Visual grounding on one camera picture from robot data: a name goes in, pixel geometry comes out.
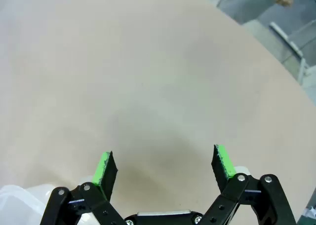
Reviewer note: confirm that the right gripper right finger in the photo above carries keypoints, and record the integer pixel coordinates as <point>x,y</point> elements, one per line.
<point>223,170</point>

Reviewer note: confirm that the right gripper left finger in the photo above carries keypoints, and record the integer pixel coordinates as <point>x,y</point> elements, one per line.
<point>105,175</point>

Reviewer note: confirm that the clear plastic container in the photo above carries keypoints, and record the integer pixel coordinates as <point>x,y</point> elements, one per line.
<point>17,205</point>

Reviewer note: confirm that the person in grey clothing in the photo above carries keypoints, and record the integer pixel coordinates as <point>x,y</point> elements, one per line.
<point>244,5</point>

